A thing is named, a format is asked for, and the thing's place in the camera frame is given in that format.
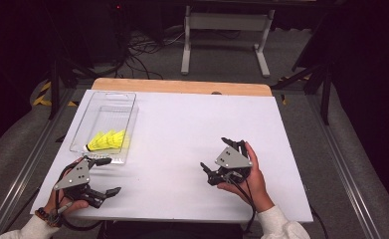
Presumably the yellow black hazard tape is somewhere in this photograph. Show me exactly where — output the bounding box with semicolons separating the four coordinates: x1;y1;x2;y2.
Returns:
32;81;79;108

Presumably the right hand-held gripper black cable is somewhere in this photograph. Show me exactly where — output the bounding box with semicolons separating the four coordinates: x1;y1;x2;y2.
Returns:
227;174;258;234

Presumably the person's left hand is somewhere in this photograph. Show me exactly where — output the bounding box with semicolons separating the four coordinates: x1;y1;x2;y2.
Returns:
44;156;91;217

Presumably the person's right hand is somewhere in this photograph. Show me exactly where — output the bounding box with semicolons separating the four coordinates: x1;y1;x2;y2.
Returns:
216;141;277;214

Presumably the clear plastic container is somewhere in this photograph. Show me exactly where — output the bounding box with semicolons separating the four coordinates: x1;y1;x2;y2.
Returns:
69;91;140;166

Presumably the white metal stand frame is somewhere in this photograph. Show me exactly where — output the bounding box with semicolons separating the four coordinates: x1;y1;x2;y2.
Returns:
180;4;276;79

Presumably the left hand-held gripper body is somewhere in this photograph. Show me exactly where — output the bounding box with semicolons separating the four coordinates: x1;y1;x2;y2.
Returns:
53;155;110;210

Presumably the tangle of black floor cables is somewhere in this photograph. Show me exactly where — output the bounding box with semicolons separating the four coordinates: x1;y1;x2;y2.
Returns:
113;28;186;81

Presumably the white table cover sheet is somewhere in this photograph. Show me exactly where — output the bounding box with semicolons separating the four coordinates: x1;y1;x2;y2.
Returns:
30;89;314;224

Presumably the beaded bracelet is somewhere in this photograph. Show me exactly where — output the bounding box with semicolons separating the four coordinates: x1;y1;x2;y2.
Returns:
35;206;64;229

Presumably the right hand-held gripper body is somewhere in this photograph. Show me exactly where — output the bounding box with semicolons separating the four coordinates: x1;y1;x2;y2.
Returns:
208;138;254;187

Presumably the aluminium floor rail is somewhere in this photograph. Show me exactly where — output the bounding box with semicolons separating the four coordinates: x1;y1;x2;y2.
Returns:
0;89;81;239
305;94;384;239

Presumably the black tripod stand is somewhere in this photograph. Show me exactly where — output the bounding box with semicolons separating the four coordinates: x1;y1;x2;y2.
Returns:
271;61;333;126
47;56;98;120

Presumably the left hand-held gripper black cable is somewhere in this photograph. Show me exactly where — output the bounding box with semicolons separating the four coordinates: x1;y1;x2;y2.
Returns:
53;162;103;232

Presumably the hand-held gripper black cable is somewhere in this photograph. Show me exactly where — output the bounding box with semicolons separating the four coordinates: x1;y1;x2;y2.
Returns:
227;174;258;234
53;162;103;232

